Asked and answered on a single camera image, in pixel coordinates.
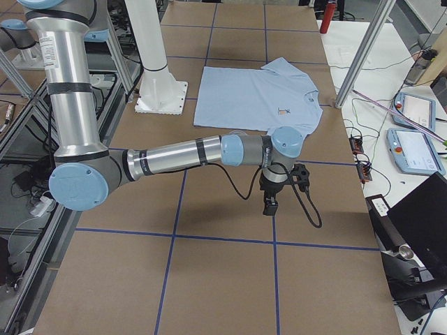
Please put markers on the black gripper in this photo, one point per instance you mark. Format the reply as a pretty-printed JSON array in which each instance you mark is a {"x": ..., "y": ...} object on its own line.
[{"x": 269, "y": 190}]

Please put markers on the light blue t-shirt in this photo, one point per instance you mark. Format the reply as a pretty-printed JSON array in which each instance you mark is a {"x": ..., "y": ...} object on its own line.
[{"x": 277, "y": 94}]

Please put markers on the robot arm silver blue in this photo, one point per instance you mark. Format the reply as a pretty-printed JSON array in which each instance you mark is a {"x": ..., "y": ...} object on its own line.
[{"x": 86, "y": 171}]

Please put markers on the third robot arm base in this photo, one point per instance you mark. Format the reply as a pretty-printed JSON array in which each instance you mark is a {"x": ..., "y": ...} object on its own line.
[{"x": 15, "y": 35}]

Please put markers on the orange circuit board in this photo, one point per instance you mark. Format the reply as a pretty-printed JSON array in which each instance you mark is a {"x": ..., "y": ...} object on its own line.
[{"x": 356, "y": 145}]

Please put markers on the black laptop monitor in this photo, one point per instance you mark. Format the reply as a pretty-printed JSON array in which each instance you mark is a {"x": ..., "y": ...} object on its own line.
[{"x": 420, "y": 218}]

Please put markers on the near blue teach pendant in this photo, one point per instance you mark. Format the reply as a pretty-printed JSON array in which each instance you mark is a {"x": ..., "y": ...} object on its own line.
[{"x": 413, "y": 152}]

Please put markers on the blue teach pendant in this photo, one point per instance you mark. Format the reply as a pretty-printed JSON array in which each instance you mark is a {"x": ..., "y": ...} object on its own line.
[
  {"x": 416, "y": 108},
  {"x": 413, "y": 152}
]

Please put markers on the white central pillar with base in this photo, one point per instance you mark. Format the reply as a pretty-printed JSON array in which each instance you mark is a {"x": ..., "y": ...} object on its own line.
[{"x": 159, "y": 91}]

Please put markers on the far blue teach pendant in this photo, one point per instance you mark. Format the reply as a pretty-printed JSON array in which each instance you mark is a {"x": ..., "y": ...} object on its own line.
[{"x": 416, "y": 108}]

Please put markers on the red cylindrical bottle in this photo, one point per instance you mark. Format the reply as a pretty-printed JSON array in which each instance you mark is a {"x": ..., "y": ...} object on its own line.
[{"x": 328, "y": 15}]

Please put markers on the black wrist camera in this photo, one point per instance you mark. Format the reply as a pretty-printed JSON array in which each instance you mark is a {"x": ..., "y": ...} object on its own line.
[{"x": 300, "y": 176}]

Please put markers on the aluminium frame post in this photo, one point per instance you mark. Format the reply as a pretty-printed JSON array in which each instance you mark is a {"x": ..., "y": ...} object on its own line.
[{"x": 366, "y": 44}]

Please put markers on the aluminium frame rack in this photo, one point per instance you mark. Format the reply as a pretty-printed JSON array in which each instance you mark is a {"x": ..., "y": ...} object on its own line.
[{"x": 25, "y": 159}]

